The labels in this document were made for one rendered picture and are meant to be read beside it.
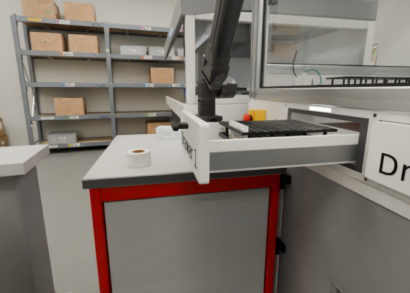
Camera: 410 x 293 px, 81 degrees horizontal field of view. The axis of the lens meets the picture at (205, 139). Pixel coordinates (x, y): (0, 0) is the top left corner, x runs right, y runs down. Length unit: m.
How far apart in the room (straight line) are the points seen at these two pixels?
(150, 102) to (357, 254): 4.35
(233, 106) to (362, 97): 0.92
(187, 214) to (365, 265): 0.45
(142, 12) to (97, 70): 1.29
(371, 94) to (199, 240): 0.59
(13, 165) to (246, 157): 0.74
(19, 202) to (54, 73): 3.89
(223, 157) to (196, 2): 1.09
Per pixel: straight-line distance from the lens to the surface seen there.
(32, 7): 4.55
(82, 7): 4.45
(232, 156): 0.45
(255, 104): 1.02
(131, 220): 0.75
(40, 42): 4.45
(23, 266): 1.16
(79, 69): 4.75
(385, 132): 0.52
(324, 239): 0.75
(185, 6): 1.41
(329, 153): 0.55
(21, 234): 1.09
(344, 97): 0.62
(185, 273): 0.87
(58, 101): 4.37
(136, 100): 4.70
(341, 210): 0.68
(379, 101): 0.55
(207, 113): 0.75
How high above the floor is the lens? 0.98
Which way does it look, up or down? 12 degrees down
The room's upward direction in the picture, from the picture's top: straight up
